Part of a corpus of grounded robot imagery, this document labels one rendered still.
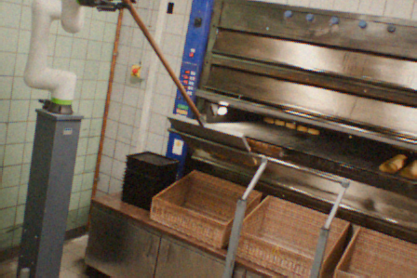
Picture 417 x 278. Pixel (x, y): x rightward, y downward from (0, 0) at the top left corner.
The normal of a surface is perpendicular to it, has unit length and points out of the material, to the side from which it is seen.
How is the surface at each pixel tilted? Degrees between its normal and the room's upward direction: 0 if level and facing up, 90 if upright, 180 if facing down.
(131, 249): 90
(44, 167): 90
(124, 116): 90
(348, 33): 90
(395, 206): 70
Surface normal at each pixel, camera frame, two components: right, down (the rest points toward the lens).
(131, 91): -0.51, 0.04
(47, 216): 0.80, 0.24
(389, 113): -0.41, -0.30
